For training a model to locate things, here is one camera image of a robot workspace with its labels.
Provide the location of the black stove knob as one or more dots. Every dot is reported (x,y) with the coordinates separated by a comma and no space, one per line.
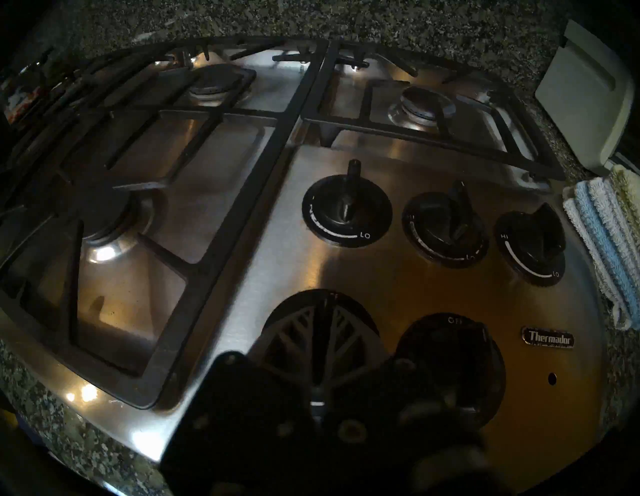
(347,210)
(530,245)
(372,325)
(460,360)
(445,227)

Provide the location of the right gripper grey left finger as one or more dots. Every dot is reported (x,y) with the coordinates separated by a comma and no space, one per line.
(260,410)

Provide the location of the stacked yellow blue cloths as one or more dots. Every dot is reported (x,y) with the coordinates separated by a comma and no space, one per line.
(607,250)

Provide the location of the large black burner grate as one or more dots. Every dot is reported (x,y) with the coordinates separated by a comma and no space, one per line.
(55,107)
(240,200)

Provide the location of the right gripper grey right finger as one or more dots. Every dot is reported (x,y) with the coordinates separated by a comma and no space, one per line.
(380,415)

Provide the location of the stainless steel gas cooktop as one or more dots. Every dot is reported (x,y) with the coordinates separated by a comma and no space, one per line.
(280,260)

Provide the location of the white toaster oven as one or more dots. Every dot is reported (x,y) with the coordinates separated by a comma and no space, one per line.
(585,100)

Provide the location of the small black burner grate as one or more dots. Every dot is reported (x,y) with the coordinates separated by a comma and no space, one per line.
(425,135)

